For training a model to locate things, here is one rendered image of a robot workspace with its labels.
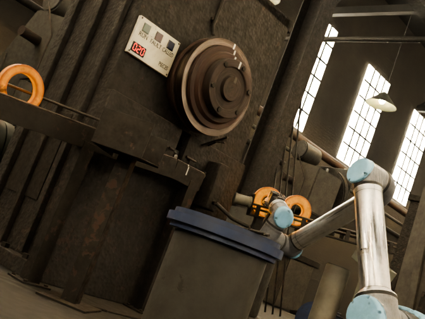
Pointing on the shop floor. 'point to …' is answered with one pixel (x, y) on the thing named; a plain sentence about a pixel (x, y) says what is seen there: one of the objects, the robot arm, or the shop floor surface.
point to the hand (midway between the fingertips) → (268, 200)
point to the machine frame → (114, 273)
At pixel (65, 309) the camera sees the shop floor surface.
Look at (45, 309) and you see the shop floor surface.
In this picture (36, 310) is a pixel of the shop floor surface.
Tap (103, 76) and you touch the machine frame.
